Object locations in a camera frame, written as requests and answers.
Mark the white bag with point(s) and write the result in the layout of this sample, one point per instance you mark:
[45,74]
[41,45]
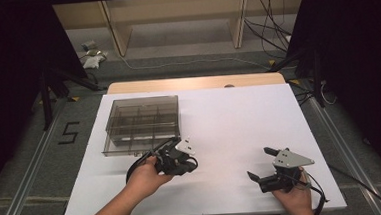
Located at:
[93,61]

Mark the shiny round disc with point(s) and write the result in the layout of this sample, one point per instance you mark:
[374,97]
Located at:
[94,52]

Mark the smoked transparent drawer box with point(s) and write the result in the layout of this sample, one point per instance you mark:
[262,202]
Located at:
[139,124]

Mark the black curtain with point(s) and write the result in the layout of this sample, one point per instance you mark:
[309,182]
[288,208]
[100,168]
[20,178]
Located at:
[352,61]
[13,81]

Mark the person's left hand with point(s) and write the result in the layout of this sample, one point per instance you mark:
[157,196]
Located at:
[146,180]

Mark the light wooden furniture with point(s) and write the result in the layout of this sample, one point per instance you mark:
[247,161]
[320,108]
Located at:
[172,8]

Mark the aluminium floor rail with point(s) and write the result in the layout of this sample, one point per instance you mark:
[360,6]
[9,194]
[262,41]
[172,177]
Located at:
[28,170]
[348,154]

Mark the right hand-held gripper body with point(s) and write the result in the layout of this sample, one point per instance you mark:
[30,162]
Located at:
[284,173]

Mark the person's right hand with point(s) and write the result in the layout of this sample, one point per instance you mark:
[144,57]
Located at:
[296,198]

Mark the grey pouch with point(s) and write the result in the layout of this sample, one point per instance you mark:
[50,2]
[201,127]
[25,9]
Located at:
[89,45]

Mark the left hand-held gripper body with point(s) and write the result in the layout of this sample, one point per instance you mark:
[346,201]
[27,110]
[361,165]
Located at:
[177,163]

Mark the black stand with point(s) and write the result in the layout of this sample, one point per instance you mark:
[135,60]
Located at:
[313,70]
[49,92]

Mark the wooden table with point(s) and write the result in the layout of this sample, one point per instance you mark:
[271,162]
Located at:
[193,83]

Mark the white table cover sheet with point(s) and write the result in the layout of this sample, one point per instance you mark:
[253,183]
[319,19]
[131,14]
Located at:
[233,125]

